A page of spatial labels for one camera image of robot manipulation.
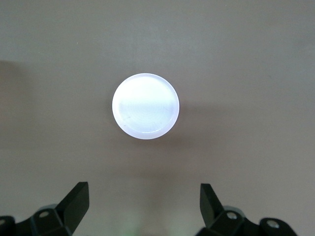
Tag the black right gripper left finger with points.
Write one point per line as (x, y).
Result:
(73, 206)

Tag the pink round plate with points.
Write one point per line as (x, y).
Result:
(145, 105)

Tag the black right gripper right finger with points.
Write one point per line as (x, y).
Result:
(212, 211)

